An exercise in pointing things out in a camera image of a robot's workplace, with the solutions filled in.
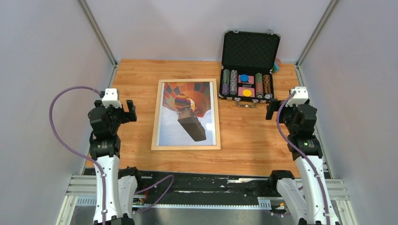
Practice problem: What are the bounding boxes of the colourful balloon photo print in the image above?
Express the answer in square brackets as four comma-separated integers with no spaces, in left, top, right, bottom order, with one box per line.
[158,82,216,147]

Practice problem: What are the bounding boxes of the light wooden picture frame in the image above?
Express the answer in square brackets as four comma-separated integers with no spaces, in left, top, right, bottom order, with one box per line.
[151,78,222,151]

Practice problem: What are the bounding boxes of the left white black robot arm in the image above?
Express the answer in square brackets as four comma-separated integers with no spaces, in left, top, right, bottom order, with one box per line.
[88,100,144,225]

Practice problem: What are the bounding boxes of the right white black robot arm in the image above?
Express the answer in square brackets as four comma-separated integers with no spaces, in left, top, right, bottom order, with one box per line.
[266,99,340,225]

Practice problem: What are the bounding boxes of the green chip stack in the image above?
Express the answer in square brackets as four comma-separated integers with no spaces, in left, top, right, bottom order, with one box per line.
[255,73,264,98]

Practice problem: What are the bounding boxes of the blue orange chip stack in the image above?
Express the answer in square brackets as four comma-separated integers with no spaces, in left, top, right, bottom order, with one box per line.
[263,74,273,100]

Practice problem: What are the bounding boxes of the yellow dealer button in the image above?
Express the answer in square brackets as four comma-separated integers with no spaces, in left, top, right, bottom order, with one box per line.
[242,89,252,97]

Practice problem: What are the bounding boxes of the red playing card deck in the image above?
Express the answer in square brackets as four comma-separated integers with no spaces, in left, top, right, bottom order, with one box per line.
[237,75,255,98]

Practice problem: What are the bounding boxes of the black poker chip case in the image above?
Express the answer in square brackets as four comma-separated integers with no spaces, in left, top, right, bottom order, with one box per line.
[218,30,281,107]

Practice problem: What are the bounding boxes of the blue dealer button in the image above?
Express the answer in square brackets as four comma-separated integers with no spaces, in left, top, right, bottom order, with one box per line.
[240,74,249,83]

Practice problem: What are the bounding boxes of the colourful objects behind case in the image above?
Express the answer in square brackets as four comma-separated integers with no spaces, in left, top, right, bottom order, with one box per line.
[272,58,282,73]

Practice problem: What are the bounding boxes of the grey purple chip stack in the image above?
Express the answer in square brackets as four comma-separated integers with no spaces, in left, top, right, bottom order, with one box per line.
[221,69,237,96]

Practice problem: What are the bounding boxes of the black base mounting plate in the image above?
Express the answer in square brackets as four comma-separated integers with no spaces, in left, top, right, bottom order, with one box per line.
[135,171,282,206]

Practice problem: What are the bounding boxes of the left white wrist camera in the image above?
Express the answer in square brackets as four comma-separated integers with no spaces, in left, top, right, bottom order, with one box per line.
[101,88,122,108]

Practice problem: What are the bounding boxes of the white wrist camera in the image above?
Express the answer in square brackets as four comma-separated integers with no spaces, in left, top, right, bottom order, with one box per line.
[285,86,309,107]
[101,88,122,108]

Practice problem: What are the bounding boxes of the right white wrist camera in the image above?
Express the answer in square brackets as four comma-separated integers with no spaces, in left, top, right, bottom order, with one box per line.
[285,86,309,107]

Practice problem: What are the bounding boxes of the aluminium front rail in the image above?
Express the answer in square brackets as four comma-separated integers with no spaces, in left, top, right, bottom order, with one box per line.
[66,172,349,201]

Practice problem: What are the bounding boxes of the grey slotted cable duct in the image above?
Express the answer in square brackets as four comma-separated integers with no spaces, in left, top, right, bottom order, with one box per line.
[76,196,272,209]

